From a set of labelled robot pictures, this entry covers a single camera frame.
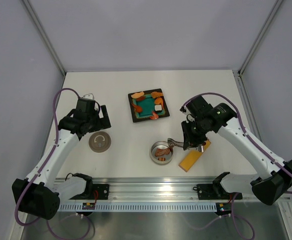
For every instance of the red crab claw food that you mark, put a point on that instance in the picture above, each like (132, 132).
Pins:
(137, 108)

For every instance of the large brown meat piece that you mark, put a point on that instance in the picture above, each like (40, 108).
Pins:
(161, 152)

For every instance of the round metal lunch tin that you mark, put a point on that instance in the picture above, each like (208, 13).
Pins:
(160, 144)

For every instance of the left aluminium frame post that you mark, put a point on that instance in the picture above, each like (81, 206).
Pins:
(31, 12)

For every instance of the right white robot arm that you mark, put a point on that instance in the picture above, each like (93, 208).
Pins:
(273, 175)

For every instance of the yellow wooden block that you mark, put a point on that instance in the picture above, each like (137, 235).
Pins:
(191, 158)

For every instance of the fried chicken piece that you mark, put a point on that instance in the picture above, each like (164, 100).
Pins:
(156, 94)

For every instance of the black square plate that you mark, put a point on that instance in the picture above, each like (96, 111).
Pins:
(147, 104)

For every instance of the orange flat food slice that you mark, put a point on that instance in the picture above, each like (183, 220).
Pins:
(137, 95)

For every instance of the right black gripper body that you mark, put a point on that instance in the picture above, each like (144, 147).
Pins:
(195, 132)

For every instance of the orange curled shrimp food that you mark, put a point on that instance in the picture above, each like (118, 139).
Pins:
(159, 101)

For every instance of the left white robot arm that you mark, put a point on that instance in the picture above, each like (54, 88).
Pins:
(68, 134)

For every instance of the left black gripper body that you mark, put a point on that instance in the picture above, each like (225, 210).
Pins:
(97, 124)

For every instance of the white tofu cube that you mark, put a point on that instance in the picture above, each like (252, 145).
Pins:
(158, 107)

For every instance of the aluminium frame post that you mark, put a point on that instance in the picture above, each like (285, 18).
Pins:
(31, 12)
(261, 35)

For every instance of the slotted white cable duct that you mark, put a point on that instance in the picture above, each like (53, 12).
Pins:
(138, 207)

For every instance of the right aluminium frame post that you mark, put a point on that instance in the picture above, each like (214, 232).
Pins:
(261, 35)

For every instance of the orange toy shrimp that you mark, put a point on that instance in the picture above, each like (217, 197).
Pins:
(154, 116)

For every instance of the round grey tin lid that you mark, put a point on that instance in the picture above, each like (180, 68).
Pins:
(99, 142)

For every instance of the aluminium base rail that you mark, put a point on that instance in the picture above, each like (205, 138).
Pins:
(120, 189)

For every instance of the metal serving tongs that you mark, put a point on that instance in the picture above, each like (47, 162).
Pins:
(177, 144)

